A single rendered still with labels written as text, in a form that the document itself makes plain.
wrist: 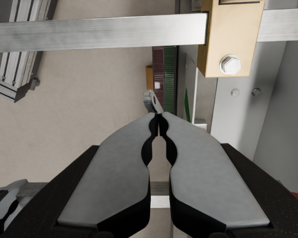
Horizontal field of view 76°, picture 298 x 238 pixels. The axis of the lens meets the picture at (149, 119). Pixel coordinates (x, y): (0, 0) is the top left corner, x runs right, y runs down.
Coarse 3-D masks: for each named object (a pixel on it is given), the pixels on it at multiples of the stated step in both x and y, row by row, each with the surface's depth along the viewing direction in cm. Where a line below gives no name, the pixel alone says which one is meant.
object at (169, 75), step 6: (168, 48) 34; (174, 48) 34; (168, 54) 35; (174, 54) 35; (168, 60) 35; (168, 66) 36; (168, 72) 36; (168, 78) 37; (168, 84) 38; (168, 90) 38; (168, 96) 39; (168, 102) 39; (168, 108) 40
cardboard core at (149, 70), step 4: (148, 68) 99; (152, 68) 98; (148, 72) 100; (152, 72) 99; (148, 76) 101; (152, 76) 100; (148, 80) 102; (152, 80) 101; (148, 84) 104; (152, 84) 102; (148, 88) 105; (152, 88) 104; (148, 112) 113
